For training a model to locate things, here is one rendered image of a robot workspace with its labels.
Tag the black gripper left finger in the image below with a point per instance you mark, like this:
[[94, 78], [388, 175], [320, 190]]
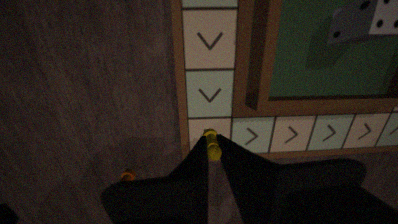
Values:
[[183, 192]]

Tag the cream square board track with arrows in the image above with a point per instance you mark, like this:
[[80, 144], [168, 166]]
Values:
[[291, 67]]

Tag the white die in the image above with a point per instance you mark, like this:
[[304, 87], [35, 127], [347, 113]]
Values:
[[363, 20]]

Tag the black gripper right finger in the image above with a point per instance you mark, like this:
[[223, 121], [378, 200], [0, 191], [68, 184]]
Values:
[[259, 186]]

